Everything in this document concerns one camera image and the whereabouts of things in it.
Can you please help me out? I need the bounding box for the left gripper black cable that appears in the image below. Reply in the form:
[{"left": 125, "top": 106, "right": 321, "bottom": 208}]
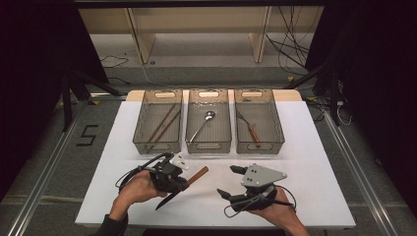
[{"left": 114, "top": 152, "right": 175, "bottom": 191}]

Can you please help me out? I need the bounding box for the silver metal spoon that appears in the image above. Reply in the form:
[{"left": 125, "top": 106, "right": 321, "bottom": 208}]
[{"left": 187, "top": 110, "right": 216, "bottom": 145}]

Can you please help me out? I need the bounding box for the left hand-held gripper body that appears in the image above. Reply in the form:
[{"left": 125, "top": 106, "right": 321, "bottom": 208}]
[{"left": 149, "top": 151, "right": 190, "bottom": 195}]

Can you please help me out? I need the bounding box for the white cable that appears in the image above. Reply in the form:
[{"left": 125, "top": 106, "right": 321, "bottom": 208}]
[{"left": 334, "top": 99, "right": 352, "bottom": 127}]

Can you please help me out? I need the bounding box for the dark wooden chopstick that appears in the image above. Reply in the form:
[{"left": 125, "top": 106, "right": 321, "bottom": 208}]
[
  {"left": 146, "top": 110, "right": 182, "bottom": 152},
  {"left": 146, "top": 103, "right": 177, "bottom": 145}
]

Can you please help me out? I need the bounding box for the black metal stand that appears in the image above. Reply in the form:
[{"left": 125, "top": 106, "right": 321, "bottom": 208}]
[
  {"left": 284, "top": 55, "right": 342, "bottom": 127},
  {"left": 60, "top": 70, "right": 124, "bottom": 132}
]

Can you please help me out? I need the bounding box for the wooden handle knife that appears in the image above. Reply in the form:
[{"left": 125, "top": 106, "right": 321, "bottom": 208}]
[{"left": 154, "top": 165, "right": 209, "bottom": 211}]

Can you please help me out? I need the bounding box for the smoky clear plastic bin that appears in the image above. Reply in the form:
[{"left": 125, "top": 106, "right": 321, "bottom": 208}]
[
  {"left": 185, "top": 88, "right": 233, "bottom": 154},
  {"left": 233, "top": 88, "right": 285, "bottom": 155},
  {"left": 132, "top": 88, "right": 184, "bottom": 155}
]

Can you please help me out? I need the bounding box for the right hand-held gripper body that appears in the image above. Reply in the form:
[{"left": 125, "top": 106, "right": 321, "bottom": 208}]
[{"left": 229, "top": 162, "right": 289, "bottom": 212}]

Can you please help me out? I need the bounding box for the light wooden desk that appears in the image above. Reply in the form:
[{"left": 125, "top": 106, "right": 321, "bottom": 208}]
[{"left": 78, "top": 6, "right": 326, "bottom": 65}]

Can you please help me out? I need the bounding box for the black overhead bar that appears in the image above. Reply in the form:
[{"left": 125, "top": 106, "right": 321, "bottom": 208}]
[{"left": 73, "top": 0, "right": 328, "bottom": 9}]

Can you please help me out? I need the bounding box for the black cable bundle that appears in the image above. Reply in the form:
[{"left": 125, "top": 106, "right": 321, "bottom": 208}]
[{"left": 265, "top": 6, "right": 313, "bottom": 77}]

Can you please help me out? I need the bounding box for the aluminium floor rail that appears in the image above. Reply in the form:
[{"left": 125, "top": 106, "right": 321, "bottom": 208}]
[
  {"left": 323, "top": 111, "right": 399, "bottom": 236},
  {"left": 6, "top": 92, "right": 127, "bottom": 236}
]

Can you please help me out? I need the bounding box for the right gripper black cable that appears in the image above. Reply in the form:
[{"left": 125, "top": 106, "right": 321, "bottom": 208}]
[{"left": 223, "top": 184, "right": 298, "bottom": 219}]

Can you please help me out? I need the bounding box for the person's left hand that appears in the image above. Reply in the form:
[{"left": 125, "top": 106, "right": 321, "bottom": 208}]
[{"left": 109, "top": 170, "right": 168, "bottom": 218}]

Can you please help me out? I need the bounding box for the person's right hand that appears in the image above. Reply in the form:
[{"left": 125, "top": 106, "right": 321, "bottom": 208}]
[{"left": 249, "top": 187, "right": 298, "bottom": 228}]

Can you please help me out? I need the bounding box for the wooden handle fork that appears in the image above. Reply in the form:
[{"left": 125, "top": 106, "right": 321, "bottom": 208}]
[{"left": 236, "top": 110, "right": 262, "bottom": 144}]

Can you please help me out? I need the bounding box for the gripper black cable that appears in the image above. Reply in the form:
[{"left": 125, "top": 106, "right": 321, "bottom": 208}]
[
  {"left": 223, "top": 184, "right": 298, "bottom": 219},
  {"left": 114, "top": 152, "right": 175, "bottom": 191}
]

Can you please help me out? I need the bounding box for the black floor cable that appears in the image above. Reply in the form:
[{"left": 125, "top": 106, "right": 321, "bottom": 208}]
[{"left": 99, "top": 54, "right": 130, "bottom": 69}]

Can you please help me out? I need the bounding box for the white table cover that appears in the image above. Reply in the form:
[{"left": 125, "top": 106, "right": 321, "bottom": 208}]
[{"left": 74, "top": 99, "right": 357, "bottom": 229}]

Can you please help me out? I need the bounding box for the black curtain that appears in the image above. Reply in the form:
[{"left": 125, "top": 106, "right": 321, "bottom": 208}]
[
  {"left": 306, "top": 0, "right": 417, "bottom": 210},
  {"left": 0, "top": 0, "right": 109, "bottom": 201}
]

